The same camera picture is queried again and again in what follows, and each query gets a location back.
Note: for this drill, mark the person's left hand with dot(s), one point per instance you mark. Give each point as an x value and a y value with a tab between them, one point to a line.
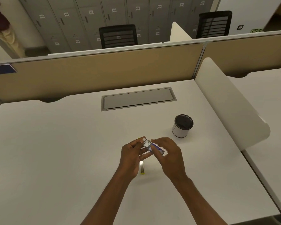
128	159

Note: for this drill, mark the person's right hand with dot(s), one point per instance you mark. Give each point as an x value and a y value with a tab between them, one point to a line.
173	159

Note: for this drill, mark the person's right thumb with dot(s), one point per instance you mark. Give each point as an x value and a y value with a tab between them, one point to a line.
159	158

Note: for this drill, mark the small blue white packet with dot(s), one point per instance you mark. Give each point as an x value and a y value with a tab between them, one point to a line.
152	147

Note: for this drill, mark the person's right forearm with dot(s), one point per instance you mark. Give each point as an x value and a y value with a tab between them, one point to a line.
199	203

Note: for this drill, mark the person's left forearm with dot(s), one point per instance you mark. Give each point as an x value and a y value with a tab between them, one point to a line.
107	203

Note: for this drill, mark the small white yellow stick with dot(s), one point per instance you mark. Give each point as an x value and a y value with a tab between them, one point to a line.
142	167

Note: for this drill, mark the white cup with black inside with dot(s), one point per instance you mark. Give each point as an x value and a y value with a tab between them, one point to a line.
181	131

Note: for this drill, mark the large white side divider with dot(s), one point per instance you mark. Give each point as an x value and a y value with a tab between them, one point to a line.
227	100

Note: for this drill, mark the long beige desk partition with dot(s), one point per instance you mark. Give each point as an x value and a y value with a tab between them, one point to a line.
96	72

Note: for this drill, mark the small white side divider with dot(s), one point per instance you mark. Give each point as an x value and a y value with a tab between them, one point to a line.
179	32

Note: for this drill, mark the black mesh office chair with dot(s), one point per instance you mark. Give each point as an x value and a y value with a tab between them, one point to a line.
118	36
214	24

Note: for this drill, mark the short beige desk partition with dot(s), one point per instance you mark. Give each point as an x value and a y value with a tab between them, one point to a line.
248	53

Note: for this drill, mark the green exit sign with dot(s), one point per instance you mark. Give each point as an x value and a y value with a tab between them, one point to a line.
256	30

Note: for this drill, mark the blue partition label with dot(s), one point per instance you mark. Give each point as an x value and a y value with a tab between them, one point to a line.
2	69

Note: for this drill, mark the wall of grey lockers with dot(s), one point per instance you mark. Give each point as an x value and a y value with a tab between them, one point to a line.
140	14

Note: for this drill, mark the wall socket plate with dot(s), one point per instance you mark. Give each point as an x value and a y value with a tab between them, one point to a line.
240	27

